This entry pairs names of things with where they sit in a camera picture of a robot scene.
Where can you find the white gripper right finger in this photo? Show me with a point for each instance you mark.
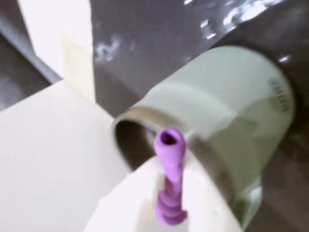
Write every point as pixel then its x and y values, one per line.
pixel 207 205

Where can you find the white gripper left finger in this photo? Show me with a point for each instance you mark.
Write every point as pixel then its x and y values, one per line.
pixel 130 203

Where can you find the purple pen grip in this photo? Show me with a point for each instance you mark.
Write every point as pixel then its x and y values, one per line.
pixel 169 149

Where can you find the pale green steel-rimmed cup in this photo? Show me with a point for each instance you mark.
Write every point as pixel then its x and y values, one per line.
pixel 222 101

